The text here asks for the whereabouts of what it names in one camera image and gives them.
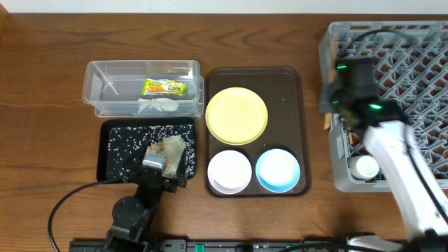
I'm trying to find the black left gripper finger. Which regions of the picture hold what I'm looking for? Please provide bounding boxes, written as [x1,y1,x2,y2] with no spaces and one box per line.
[176,148,187,175]
[124,150,146,174]

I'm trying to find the leftover noodles and rice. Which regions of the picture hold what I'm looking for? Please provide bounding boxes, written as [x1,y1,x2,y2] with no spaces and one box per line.
[106,125,196,179]

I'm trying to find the wooden chopstick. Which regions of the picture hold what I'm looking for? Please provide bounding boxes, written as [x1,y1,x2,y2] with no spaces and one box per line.
[323,35,339,130]
[347,127,354,146]

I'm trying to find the white bowl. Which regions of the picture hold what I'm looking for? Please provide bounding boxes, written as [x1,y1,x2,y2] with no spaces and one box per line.
[207,150,252,195]

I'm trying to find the white tissue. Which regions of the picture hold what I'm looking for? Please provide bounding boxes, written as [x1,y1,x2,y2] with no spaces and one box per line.
[137,98,179,113]

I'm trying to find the white paper cup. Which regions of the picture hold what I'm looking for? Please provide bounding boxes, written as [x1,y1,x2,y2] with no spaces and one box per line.
[347,155,379,181]

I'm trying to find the green snack wrapper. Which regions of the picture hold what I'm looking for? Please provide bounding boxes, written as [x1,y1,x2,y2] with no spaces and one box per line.
[141,78,188,95]

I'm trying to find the blue bowl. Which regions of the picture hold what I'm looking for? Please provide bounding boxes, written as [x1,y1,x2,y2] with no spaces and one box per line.
[255,148,301,193]

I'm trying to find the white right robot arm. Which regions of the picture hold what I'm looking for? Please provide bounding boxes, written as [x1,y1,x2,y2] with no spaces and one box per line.
[320,82,447,251]

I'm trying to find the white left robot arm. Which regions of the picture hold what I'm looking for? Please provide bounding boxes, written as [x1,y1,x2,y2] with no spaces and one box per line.
[103,147,188,252]

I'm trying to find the black waste tray bin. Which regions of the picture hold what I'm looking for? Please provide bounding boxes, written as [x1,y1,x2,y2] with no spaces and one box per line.
[97,117,196,181]

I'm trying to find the clear plastic waste bin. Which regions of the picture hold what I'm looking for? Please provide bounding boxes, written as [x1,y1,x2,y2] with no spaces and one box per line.
[83,60,204,118]

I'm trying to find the dark brown serving tray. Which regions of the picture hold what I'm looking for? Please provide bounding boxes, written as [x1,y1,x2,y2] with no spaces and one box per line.
[204,66,312,198]

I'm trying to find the yellow round plate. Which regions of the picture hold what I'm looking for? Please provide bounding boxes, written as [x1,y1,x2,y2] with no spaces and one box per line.
[205,87,269,146]

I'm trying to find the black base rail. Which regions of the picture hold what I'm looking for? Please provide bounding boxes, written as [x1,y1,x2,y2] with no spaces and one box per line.
[68,238,351,252]

